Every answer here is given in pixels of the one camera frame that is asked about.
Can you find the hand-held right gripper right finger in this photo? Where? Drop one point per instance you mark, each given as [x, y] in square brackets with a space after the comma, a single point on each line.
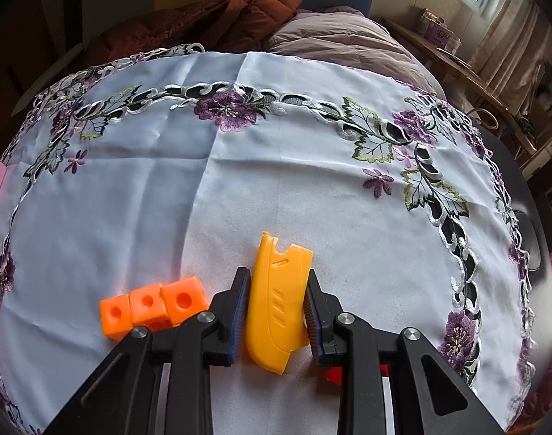
[313, 326]

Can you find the embroidered white tablecloth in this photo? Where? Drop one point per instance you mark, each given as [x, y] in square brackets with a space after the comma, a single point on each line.
[303, 190]

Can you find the patterned fabric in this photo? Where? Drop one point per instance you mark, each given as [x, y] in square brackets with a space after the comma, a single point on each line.
[547, 398]

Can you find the purple patterned box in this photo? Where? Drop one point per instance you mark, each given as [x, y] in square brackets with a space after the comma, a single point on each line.
[439, 31]

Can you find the beige curtain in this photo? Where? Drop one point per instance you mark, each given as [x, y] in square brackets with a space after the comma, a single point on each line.
[511, 45]

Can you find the wooden desk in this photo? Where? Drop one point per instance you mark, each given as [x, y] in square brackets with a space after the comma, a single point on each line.
[461, 72]

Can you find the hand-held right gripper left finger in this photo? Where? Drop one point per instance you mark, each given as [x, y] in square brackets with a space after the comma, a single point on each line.
[240, 326]

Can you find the rust brown quilted jacket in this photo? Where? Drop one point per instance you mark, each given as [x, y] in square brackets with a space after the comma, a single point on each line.
[212, 13]

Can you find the orange plastic cube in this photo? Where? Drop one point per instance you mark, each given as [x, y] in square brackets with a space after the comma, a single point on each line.
[115, 315]
[183, 299]
[147, 303]

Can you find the cluttered white shelf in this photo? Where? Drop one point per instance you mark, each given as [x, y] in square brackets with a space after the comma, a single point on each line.
[547, 113]

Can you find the pale pink pillow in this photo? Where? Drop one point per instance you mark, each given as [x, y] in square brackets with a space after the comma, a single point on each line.
[348, 45]

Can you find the red plastic cube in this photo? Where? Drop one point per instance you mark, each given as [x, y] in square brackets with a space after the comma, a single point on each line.
[332, 374]

